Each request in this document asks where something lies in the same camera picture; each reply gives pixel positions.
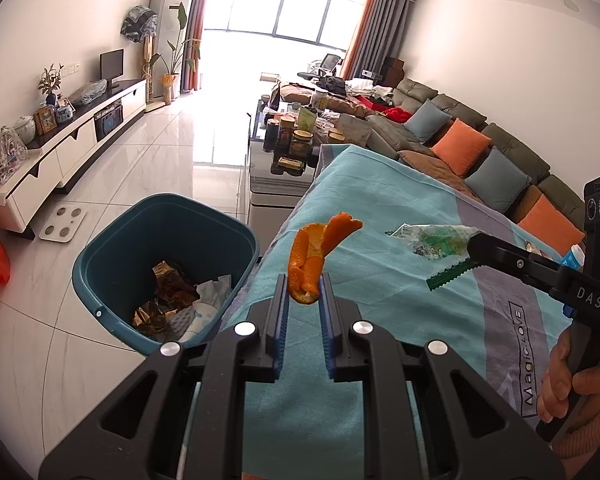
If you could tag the teal printed blanket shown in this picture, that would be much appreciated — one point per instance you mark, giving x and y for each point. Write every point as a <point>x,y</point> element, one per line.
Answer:
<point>380,320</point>

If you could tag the person's right hand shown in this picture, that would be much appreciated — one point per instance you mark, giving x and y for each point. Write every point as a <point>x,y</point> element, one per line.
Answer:
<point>555,390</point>

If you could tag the black office chair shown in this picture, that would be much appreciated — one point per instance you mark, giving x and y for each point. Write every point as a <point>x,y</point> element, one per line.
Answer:
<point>325,62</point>

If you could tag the picture frame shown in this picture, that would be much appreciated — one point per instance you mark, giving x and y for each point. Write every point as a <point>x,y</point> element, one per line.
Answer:
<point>45,121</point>

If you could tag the black clothes pile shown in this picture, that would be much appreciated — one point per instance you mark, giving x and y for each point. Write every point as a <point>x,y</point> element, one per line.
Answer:
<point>331,85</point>

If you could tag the white bathroom scale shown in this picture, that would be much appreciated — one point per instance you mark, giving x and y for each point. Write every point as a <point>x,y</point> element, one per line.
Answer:
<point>62,224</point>

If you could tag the person's right forearm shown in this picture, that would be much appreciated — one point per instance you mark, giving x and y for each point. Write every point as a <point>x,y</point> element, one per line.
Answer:
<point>595,432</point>

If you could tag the gold foil wrapper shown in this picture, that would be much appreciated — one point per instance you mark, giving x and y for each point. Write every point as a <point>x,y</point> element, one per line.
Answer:
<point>172,280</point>
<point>150,317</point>

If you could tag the small white projector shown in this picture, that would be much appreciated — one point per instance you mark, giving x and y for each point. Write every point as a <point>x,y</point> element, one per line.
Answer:
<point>370,75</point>

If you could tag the white standing air conditioner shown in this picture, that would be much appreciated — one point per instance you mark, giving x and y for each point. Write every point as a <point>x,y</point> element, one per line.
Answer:
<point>170,20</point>

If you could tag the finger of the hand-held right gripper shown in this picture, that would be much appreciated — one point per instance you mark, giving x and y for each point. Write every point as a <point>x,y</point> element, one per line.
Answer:
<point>515,265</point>

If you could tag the cracker snack wrapper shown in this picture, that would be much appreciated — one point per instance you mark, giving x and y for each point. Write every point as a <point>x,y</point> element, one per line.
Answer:
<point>536,250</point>

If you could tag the dark glass coffee table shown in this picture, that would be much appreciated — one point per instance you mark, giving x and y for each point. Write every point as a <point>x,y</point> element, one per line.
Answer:
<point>270,185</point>

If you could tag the black monitor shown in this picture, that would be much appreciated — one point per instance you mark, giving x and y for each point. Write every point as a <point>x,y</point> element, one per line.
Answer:
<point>111,65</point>

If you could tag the large window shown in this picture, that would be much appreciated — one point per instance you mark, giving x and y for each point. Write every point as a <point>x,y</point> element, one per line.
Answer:
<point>280,5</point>

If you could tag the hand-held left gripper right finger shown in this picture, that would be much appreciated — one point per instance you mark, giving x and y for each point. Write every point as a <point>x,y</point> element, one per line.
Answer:
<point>327,330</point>

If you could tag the teal plastic trash bin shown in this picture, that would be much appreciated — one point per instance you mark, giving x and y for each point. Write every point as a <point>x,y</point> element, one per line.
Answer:
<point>120,240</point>

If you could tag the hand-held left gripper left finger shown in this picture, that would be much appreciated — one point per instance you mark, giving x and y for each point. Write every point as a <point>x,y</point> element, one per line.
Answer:
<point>279,330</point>

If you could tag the red cloth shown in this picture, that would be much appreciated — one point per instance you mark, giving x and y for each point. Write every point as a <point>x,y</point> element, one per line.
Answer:
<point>397,114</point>

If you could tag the blue cushion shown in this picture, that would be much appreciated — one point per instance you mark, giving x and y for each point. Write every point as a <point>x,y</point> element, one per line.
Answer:
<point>497,180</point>
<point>427,121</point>

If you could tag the white TV cabinet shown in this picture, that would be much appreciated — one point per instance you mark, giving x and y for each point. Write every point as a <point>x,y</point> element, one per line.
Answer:
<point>75,145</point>

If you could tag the kraft snack bag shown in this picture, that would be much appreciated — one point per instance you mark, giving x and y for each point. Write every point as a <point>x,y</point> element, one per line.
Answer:
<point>309,120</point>

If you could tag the group of glass jars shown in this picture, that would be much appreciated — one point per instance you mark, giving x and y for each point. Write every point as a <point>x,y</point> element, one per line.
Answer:
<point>292,145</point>

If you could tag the recessed ceiling spotlight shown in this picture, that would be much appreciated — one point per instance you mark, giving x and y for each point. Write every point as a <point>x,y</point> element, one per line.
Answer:
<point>572,5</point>

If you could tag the orange peel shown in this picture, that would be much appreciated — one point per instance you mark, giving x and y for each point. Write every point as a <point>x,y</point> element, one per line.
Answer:
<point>305,260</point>

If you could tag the vase with branches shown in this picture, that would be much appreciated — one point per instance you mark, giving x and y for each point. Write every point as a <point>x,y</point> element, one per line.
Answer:
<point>50,85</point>

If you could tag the orange cushion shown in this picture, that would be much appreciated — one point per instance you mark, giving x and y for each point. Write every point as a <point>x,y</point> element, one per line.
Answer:
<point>461,147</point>
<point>550,225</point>

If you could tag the green sectional sofa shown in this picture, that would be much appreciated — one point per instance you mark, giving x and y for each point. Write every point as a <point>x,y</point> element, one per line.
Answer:
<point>510,145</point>

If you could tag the blue paper cup white lid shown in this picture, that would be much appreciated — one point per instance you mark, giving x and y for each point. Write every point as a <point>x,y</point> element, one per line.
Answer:
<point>572,256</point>

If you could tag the covered standing fan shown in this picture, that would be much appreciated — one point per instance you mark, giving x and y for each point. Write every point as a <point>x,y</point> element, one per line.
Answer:
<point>139,22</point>

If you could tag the tall leafy potted plant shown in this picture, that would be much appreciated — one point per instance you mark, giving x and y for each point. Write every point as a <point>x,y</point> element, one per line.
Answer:
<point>177,55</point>

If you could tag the brown stacked boxes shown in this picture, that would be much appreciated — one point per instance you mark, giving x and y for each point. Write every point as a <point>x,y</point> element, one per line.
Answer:
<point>393,72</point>

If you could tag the plastic wrapped bundle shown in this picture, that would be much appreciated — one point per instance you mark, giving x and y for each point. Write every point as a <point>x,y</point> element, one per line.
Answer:
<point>87,92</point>

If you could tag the white clothes pile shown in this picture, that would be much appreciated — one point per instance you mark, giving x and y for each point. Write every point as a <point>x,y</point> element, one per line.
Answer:
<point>370,88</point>

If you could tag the green clear plastic wrapper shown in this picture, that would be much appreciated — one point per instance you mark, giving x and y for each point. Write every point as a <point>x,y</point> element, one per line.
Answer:
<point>435,245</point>

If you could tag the white wall socket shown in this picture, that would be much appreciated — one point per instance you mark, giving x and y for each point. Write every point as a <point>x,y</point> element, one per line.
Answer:
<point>70,67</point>

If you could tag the blue and white porcelain jar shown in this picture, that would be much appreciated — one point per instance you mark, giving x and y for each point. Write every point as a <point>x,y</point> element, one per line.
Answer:
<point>65,111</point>

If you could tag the white tissue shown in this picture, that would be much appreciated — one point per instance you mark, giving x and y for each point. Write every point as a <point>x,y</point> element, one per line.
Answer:
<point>215,287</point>

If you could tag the white ceramic jar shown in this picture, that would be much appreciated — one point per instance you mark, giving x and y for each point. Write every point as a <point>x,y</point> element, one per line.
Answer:
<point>24,130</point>

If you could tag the white paper bowl blue dots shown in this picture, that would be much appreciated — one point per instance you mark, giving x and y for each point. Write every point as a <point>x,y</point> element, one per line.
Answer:
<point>200,316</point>

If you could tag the grey and orange curtain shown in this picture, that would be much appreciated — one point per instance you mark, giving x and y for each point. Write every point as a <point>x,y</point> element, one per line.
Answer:
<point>380,30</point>
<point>200,20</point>

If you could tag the ship model in clear case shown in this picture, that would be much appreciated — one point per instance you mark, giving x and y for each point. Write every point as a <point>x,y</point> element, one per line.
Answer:
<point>9,155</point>

